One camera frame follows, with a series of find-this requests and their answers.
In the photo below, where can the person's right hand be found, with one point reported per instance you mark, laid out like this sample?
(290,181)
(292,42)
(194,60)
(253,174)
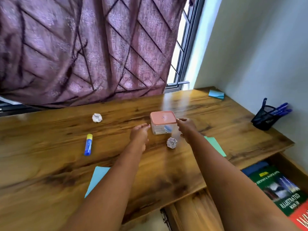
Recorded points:
(187,129)

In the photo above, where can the person's left hand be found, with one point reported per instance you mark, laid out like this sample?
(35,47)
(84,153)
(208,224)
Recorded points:
(139,137)

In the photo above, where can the printed paper ball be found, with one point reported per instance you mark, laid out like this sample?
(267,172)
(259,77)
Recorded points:
(171,142)

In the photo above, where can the clear plastic container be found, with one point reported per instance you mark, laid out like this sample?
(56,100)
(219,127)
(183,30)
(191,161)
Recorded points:
(158,129)

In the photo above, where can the pink plastic lid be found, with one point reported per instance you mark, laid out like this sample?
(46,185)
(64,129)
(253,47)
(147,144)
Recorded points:
(163,117)

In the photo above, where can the green sticky note pad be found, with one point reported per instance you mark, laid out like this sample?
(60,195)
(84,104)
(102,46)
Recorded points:
(217,146)

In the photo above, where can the light blue sticky note pad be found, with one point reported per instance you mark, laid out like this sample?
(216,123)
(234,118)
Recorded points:
(216,94)
(97,178)

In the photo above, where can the white paper ball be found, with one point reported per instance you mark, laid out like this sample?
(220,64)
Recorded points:
(97,117)

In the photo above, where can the blue glue stick yellow cap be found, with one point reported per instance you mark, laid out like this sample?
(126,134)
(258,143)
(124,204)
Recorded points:
(88,144)

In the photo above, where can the black mesh pen holder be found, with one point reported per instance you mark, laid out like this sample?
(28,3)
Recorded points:
(264,121)

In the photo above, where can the wooden desk drawer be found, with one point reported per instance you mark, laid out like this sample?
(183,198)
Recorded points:
(192,214)

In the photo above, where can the bunch of blue pens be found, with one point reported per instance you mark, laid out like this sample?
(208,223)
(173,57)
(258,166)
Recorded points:
(280,109)

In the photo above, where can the green and red book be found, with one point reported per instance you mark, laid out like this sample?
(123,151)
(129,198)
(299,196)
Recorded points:
(281,192)

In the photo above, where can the person's right forearm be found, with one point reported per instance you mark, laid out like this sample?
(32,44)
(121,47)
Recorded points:
(235,190)

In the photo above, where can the person's left forearm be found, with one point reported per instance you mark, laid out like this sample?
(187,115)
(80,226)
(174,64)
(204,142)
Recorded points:
(108,194)

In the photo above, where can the purple patterned curtain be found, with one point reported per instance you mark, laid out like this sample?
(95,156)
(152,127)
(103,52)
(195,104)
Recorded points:
(84,45)

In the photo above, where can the black drawer slide rail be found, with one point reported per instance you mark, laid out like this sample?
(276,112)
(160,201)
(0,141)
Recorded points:
(166,218)

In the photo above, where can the black window frame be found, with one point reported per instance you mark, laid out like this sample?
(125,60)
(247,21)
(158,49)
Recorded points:
(192,33)

